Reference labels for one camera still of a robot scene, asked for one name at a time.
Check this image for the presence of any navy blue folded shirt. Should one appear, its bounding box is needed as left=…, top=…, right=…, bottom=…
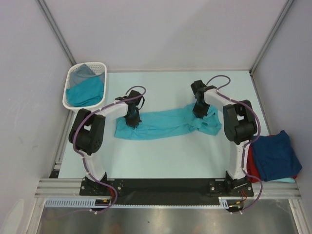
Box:
left=250, top=130, right=302, bottom=182

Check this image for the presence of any light teal polo shirt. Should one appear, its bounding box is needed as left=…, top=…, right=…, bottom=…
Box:
left=114, top=103, right=222, bottom=140

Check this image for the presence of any white plastic laundry basket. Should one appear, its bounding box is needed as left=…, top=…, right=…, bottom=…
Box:
left=62, top=62, right=107, bottom=112

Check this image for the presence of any red folded shirt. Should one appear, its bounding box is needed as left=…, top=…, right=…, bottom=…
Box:
left=247, top=146, right=297, bottom=183

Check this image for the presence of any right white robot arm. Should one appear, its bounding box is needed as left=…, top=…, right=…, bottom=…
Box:
left=191, top=80, right=259, bottom=195

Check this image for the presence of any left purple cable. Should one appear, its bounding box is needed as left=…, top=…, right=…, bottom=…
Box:
left=73, top=85, right=147, bottom=215

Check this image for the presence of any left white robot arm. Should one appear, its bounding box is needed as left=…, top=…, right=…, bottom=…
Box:
left=69, top=88, right=146, bottom=195

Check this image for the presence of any white slotted cable duct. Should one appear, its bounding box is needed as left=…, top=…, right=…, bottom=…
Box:
left=45, top=197, right=242, bottom=209

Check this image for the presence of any teal shirt in basket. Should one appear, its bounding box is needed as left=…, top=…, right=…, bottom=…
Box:
left=65, top=77, right=104, bottom=107

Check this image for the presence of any aluminium frame rail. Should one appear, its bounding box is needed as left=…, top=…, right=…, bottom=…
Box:
left=35, top=178, right=301, bottom=199

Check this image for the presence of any grey shirt in basket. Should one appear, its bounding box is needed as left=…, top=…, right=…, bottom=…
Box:
left=69, top=64, right=96, bottom=88

